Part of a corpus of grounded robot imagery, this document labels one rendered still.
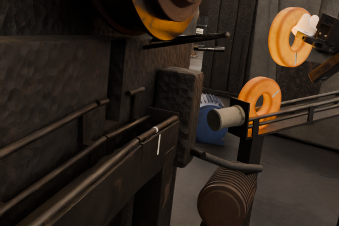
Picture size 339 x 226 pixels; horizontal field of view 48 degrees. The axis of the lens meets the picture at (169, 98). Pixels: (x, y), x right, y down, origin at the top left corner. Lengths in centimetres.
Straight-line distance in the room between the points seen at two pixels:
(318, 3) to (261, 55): 62
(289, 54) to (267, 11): 240
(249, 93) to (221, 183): 26
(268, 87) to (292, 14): 22
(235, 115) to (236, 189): 20
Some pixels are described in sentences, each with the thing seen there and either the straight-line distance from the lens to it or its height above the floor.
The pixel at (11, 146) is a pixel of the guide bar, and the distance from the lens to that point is 53.
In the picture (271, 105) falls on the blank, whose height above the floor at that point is 70.
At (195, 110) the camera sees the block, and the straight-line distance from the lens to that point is 94.
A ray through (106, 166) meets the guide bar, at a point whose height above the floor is 70.
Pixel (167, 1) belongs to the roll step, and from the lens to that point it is 63.
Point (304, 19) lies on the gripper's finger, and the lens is 104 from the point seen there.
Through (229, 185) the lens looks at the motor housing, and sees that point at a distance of 99.
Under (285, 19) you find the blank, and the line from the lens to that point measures 103.
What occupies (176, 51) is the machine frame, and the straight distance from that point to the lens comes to 106.
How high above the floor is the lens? 92
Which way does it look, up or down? 12 degrees down
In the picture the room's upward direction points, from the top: 7 degrees clockwise
